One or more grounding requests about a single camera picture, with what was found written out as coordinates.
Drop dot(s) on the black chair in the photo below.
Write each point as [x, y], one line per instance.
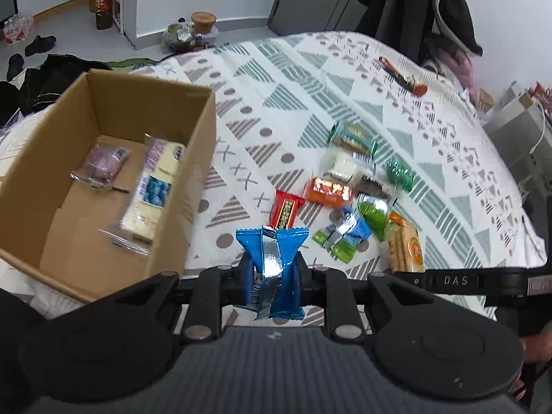
[403, 13]

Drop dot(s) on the blue silver snack packet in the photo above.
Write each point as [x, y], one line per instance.
[353, 228]

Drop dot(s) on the dark green snack packet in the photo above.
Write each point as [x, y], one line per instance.
[400, 174]

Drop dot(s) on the black jacket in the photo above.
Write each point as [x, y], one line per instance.
[453, 4]

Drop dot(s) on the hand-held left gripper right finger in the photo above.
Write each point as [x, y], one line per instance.
[293, 287]

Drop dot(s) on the black clothes pile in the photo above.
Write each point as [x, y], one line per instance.
[47, 80]

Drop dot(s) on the green floor mat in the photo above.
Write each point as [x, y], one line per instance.
[129, 64]

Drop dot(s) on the pink clothes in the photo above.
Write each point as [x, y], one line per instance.
[459, 69]

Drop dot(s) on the green round biscuit packet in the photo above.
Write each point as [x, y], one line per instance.
[351, 138]

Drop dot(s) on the black snack packet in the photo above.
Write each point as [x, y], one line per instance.
[371, 186]

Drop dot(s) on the black shoe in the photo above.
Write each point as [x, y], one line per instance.
[39, 45]
[15, 67]

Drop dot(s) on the long orange cracker packet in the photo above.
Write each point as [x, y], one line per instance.
[405, 246]

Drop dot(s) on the oil bottle red label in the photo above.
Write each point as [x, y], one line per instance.
[102, 13]

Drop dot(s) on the purple snack packet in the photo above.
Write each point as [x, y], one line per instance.
[101, 164]

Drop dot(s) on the orange instant noodle cup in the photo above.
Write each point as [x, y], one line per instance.
[203, 21]

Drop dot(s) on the red snack packet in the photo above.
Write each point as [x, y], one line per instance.
[287, 209]

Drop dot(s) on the red and black tool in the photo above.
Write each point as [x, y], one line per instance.
[403, 78]

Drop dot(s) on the cream cracker packet blue print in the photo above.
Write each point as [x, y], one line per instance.
[146, 207]

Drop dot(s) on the orange snack packet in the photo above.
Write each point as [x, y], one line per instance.
[325, 192]

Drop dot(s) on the lime green snack packet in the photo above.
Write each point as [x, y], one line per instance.
[375, 220]
[345, 251]

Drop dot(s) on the tan woven item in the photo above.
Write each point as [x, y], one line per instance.
[485, 100]

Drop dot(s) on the clear plastic trash bag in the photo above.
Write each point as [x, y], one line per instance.
[177, 35]

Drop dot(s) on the pack of water bottles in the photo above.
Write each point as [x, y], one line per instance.
[17, 30]

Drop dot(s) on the white shelf rack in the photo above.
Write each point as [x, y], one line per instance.
[123, 4]

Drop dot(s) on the person's right forearm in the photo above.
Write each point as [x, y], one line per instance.
[537, 349]

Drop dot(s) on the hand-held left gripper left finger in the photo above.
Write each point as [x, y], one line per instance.
[246, 282]

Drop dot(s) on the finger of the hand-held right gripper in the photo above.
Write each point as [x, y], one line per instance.
[409, 278]

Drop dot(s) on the clear white snack packet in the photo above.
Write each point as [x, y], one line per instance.
[343, 164]

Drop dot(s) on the brown cardboard box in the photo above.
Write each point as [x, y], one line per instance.
[189, 146]

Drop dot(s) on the grey white side cabinet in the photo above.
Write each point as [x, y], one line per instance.
[513, 133]

